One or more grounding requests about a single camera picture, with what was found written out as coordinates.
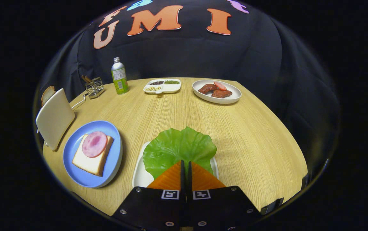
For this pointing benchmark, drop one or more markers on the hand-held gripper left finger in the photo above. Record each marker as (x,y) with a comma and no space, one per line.
(152,208)

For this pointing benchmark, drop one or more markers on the pile of dark beans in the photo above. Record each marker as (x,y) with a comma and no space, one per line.
(157,82)

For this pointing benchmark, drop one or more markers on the pile of yellow beans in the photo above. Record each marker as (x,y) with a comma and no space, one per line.
(153,88)

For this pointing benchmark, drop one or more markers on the white bread slice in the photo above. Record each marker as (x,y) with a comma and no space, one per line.
(87,163)

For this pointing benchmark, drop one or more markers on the pile of green beans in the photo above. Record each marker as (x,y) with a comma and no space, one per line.
(171,82)

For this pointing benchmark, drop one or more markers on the green lettuce leaf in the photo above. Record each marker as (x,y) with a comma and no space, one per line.
(177,147)

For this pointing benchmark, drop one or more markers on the white divided dish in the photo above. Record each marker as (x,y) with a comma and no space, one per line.
(170,88)

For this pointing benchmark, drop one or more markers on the brown utensils in basket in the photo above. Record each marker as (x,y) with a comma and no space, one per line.
(86,78)

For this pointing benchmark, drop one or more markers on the pink ham slice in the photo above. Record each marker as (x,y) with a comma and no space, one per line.
(94,144)

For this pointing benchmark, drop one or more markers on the brown meat piece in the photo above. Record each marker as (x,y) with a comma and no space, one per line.
(221,93)
(207,88)

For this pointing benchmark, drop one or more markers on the white toaster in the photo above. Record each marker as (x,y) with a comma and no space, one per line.
(55,118)

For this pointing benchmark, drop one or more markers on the blue plate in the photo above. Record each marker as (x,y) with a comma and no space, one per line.
(74,147)

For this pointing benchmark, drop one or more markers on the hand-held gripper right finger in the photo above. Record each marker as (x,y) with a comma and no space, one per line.
(219,208)

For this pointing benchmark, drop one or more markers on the black backdrop cloth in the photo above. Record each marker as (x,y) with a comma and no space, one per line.
(187,54)

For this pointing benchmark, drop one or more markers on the silver green metal bottle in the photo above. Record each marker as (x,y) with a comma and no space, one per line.
(119,78)

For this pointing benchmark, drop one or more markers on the toasted bread slice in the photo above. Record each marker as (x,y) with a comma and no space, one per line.
(47,94)

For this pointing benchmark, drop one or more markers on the white round plate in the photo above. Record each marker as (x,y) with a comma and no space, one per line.
(235,93)

